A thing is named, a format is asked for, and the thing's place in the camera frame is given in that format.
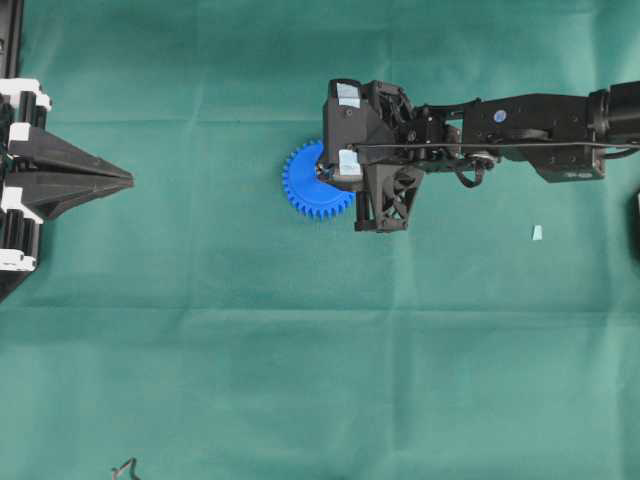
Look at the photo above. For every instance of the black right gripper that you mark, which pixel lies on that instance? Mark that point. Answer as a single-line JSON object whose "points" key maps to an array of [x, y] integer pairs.
{"points": [[402, 144]]}

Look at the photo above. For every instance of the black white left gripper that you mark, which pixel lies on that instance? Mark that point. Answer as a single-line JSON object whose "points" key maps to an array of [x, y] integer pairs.
{"points": [[28, 198]]}

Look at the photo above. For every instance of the blue plastic gear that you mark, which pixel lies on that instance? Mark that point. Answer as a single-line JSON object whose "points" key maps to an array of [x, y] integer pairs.
{"points": [[305, 193]]}

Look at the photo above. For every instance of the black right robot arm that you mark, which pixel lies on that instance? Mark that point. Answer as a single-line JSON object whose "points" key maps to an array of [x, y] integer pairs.
{"points": [[564, 138]]}

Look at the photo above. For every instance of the green table cloth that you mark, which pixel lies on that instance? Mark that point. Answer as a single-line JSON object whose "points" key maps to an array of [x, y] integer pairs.
{"points": [[199, 324]]}

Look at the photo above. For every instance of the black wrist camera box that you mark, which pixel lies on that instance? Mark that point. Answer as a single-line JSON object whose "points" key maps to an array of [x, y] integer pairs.
{"points": [[355, 132]]}

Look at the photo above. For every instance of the black aluminium frame rail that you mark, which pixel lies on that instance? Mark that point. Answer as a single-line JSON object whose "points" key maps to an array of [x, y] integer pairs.
{"points": [[11, 21]]}

